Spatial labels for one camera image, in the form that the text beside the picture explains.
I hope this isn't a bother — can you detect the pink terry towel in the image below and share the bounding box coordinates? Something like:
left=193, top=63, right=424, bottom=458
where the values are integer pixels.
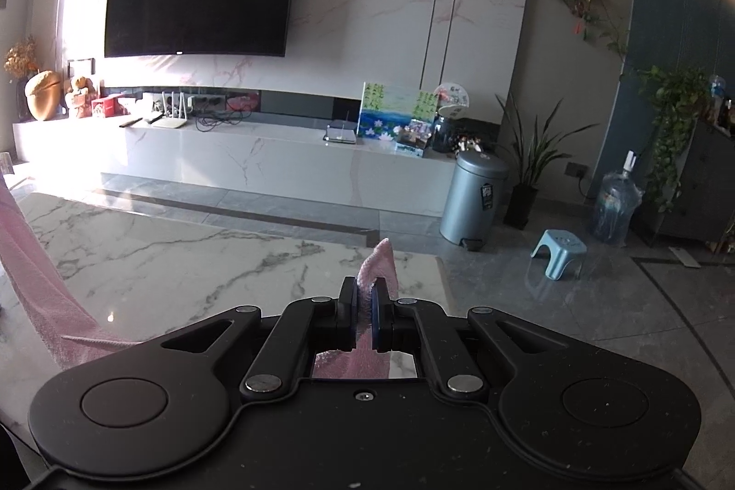
left=1, top=186, right=399, bottom=379

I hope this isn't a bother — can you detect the grey pedal trash bin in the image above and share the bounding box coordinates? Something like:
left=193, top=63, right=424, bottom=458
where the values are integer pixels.
left=440, top=151, right=509, bottom=251

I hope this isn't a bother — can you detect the white marble tv console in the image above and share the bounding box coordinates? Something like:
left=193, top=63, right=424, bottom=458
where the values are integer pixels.
left=12, top=117, right=455, bottom=216

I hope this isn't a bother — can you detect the light blue plastic stool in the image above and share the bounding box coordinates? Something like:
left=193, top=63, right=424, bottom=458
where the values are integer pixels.
left=531, top=229, right=588, bottom=281

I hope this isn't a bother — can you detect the small photo box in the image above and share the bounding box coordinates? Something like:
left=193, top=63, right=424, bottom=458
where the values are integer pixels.
left=395, top=119, right=432, bottom=158

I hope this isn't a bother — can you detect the potted long-leaf plant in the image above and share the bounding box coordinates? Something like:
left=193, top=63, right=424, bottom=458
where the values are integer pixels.
left=496, top=96, right=598, bottom=230

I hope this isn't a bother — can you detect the lotus painting canvas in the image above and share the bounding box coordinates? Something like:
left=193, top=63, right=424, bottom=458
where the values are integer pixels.
left=356, top=82, right=439, bottom=142

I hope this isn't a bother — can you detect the round paper fan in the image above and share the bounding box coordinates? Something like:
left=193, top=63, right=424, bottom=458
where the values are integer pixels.
left=435, top=82, right=469, bottom=119

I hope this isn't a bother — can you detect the white wifi router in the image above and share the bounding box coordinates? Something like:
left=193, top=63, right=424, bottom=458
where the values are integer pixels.
left=153, top=92, right=188, bottom=130

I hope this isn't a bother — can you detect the blue water jug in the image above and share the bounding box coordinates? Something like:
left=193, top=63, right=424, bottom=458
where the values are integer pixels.
left=590, top=151, right=643, bottom=248

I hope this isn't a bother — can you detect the red gift box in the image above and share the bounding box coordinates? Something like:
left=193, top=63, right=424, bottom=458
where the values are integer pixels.
left=91, top=95, right=128, bottom=118

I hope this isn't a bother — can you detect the dark side cabinet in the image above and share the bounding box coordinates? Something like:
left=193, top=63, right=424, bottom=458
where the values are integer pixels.
left=653, top=122, right=735, bottom=242

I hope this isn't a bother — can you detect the golden round ornament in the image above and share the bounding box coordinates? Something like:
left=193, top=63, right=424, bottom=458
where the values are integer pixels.
left=25, top=70, right=62, bottom=122

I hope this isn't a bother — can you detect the trailing green vine plant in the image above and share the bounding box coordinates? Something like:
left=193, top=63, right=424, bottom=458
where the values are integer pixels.
left=637, top=66, right=710, bottom=214

